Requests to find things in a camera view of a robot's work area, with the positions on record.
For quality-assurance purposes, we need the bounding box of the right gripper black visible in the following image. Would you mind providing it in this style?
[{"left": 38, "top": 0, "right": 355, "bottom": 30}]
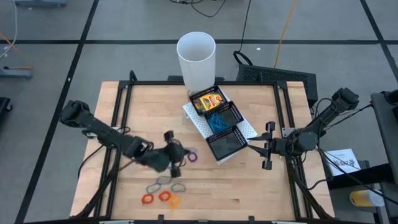
[{"left": 247, "top": 121, "right": 295, "bottom": 171}]

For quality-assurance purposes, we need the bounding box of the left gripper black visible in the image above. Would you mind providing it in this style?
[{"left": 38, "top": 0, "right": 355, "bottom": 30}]
[{"left": 138, "top": 129, "right": 191, "bottom": 179}]

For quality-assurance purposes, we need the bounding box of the white perforated shelf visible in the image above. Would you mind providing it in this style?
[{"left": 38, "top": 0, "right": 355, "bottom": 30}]
[{"left": 182, "top": 90, "right": 259, "bottom": 165}]

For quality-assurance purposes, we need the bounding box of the white printed paper sheet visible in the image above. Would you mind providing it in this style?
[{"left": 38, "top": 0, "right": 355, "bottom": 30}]
[{"left": 323, "top": 148, "right": 362, "bottom": 177}]

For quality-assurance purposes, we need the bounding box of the white cylindrical bin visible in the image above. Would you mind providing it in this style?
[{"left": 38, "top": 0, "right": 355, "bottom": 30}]
[{"left": 176, "top": 30, "right": 216, "bottom": 93}]

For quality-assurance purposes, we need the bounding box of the black side shelf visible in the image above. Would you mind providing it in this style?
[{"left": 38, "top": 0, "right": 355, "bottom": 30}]
[{"left": 325, "top": 163, "right": 398, "bottom": 190}]

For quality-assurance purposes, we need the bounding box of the yellow white bottle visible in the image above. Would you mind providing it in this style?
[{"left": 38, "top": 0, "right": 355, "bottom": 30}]
[{"left": 349, "top": 189, "right": 386, "bottom": 208}]

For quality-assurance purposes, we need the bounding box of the dark grey cart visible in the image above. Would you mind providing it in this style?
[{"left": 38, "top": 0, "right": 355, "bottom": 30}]
[{"left": 370, "top": 90, "right": 398, "bottom": 187}]

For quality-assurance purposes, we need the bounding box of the black floor object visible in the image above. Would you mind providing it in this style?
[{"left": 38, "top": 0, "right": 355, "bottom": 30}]
[{"left": 0, "top": 96, "right": 13, "bottom": 124}]

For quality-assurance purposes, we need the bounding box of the grey stand base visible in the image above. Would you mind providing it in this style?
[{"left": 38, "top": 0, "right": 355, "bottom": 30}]
[
  {"left": 14, "top": 0, "right": 68, "bottom": 9},
  {"left": 0, "top": 67, "right": 34, "bottom": 79}
]

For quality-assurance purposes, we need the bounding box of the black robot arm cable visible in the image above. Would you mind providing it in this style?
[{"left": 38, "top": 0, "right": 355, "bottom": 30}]
[
  {"left": 307, "top": 98, "right": 374, "bottom": 190},
  {"left": 77, "top": 144, "right": 105, "bottom": 180}
]

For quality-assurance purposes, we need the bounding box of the black metal table frame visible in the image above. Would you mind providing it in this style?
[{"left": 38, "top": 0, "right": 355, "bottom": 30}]
[{"left": 73, "top": 79, "right": 335, "bottom": 223}]

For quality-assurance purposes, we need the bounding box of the black mount bar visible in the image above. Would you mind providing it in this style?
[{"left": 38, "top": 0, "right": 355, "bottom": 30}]
[{"left": 167, "top": 75, "right": 225, "bottom": 83}]

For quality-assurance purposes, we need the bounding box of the yellow floor cable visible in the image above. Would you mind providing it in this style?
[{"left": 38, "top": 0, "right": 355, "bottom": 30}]
[
  {"left": 0, "top": 32, "right": 34, "bottom": 70},
  {"left": 273, "top": 0, "right": 299, "bottom": 68}
]

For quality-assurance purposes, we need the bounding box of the black floor cable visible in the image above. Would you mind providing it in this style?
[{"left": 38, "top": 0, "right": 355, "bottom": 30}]
[
  {"left": 169, "top": 0, "right": 228, "bottom": 18},
  {"left": 233, "top": 0, "right": 253, "bottom": 65}
]

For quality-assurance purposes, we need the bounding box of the long black cable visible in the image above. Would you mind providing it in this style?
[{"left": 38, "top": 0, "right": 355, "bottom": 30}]
[{"left": 317, "top": 146, "right": 398, "bottom": 206}]

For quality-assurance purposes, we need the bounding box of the white floor cable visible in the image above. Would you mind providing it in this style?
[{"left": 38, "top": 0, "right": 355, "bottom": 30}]
[{"left": 0, "top": 0, "right": 18, "bottom": 60}]

